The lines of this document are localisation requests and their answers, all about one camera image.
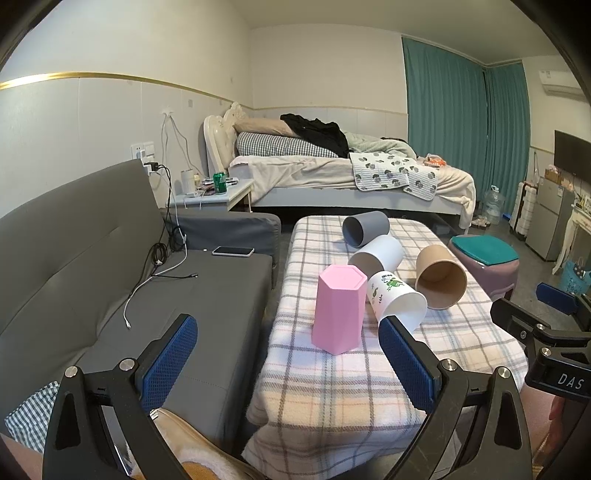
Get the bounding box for black charging cable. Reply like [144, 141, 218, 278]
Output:
[151, 165, 200, 280]

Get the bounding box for white cup with green print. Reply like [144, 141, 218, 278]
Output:
[367, 271, 428, 333]

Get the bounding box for white bedside table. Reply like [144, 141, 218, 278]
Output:
[166, 179, 256, 214]

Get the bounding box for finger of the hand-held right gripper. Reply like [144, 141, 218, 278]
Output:
[490, 299, 561, 344]
[536, 282, 591, 325]

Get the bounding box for light green duvet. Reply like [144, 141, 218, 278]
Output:
[344, 133, 419, 160]

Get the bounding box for narrow teal curtain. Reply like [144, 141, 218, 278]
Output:
[482, 60, 532, 204]

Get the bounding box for black clothes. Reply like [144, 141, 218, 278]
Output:
[280, 113, 349, 158]

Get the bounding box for white charging cable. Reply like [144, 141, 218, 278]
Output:
[124, 233, 188, 329]

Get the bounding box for checked pillow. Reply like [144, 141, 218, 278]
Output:
[235, 131, 341, 158]

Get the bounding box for white side table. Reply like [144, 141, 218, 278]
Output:
[551, 205, 588, 275]

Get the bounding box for pink hexagonal cup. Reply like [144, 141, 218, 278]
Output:
[311, 265, 368, 356]

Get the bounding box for beige pillow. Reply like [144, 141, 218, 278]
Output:
[233, 117, 301, 138]

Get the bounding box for white bed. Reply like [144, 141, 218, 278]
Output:
[203, 102, 476, 232]

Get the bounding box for wide teal curtain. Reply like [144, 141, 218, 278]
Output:
[402, 37, 489, 192]

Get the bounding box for black television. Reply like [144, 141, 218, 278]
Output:
[554, 130, 591, 178]

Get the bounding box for checked shorts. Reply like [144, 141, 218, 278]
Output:
[4, 381, 61, 450]

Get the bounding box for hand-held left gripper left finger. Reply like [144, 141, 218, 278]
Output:
[42, 314, 199, 480]

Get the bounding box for beige bag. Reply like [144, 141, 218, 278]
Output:
[148, 408, 278, 480]

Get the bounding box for blue basket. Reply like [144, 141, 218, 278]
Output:
[564, 261, 591, 296]

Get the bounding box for grey cup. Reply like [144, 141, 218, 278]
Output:
[342, 211, 391, 249]

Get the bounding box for plain white cup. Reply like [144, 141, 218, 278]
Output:
[348, 234, 404, 280]

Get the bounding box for brown paper cup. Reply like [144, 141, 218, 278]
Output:
[416, 244, 468, 310]

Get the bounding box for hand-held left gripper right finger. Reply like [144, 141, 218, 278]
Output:
[379, 315, 534, 480]

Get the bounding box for white air conditioner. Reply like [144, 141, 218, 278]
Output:
[538, 69, 585, 97]

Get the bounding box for grey sofa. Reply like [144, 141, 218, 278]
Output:
[0, 159, 282, 457]

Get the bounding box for leaf printed blanket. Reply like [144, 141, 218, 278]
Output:
[348, 151, 441, 200]

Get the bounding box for large water bottle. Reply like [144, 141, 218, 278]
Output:
[482, 185, 504, 225]

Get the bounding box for purple stool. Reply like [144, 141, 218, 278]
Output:
[449, 237, 520, 301]

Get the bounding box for teal seat cushion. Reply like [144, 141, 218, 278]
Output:
[451, 234, 520, 265]

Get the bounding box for plaid-covered table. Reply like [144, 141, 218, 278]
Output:
[245, 215, 529, 462]

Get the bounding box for silver fridge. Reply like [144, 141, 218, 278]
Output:
[526, 178, 575, 261]

